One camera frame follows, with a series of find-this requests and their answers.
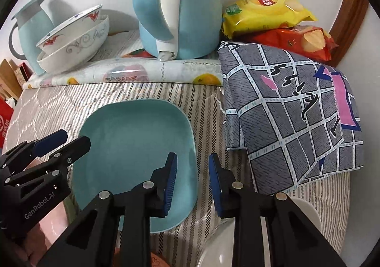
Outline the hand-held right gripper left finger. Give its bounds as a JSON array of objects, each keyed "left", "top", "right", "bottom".
[{"left": 37, "top": 153, "right": 179, "bottom": 267}]

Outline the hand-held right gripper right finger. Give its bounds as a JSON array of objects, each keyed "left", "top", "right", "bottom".
[{"left": 208, "top": 153, "right": 348, "bottom": 267}]

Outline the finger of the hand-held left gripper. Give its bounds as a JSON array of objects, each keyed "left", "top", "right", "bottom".
[
  {"left": 4, "top": 136, "right": 91, "bottom": 193},
  {"left": 1, "top": 130, "right": 68, "bottom": 167}
]

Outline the plain white bowl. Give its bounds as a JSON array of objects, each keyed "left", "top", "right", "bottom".
[{"left": 198, "top": 198, "right": 323, "bottom": 267}]

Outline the teal square plate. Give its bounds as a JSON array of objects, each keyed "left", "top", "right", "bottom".
[{"left": 71, "top": 99, "right": 199, "bottom": 233}]

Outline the brown bowl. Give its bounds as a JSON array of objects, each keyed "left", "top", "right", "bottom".
[{"left": 150, "top": 251, "right": 171, "bottom": 267}]

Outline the person's left hand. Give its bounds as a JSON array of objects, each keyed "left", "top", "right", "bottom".
[{"left": 17, "top": 200, "right": 77, "bottom": 267}]

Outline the red paper bag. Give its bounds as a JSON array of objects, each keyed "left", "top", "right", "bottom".
[{"left": 0, "top": 98, "right": 14, "bottom": 149}]

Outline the red patterned box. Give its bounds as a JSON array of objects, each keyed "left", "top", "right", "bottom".
[{"left": 13, "top": 62, "right": 32, "bottom": 90}]

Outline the cardboard box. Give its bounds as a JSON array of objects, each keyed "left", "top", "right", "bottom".
[{"left": 0, "top": 58, "right": 21, "bottom": 99}]

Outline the grey patterned white bowl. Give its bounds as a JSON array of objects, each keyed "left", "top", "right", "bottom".
[{"left": 36, "top": 14, "right": 110, "bottom": 74}]

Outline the grey checked folded cloth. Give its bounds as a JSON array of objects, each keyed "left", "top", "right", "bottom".
[{"left": 218, "top": 41, "right": 366, "bottom": 195}]

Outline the light blue thermal jug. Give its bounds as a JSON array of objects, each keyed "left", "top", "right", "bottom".
[{"left": 9, "top": 0, "right": 55, "bottom": 76}]

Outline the fruit printed tablecloth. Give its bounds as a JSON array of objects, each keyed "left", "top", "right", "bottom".
[{"left": 22, "top": 29, "right": 224, "bottom": 89}]

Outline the red patterned white bowl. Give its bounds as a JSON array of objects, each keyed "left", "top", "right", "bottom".
[{"left": 36, "top": 4, "right": 104, "bottom": 54}]

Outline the red snack bag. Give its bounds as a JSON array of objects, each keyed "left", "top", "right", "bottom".
[{"left": 246, "top": 26, "right": 339, "bottom": 62}]

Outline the yellow snack bag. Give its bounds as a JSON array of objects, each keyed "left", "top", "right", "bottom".
[{"left": 222, "top": 0, "right": 318, "bottom": 39}]

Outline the light blue electric kettle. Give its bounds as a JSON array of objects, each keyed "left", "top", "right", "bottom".
[{"left": 132, "top": 0, "right": 223, "bottom": 62}]

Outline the brown wooden frame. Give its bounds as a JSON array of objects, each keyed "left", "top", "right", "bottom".
[{"left": 329, "top": 0, "right": 369, "bottom": 68}]

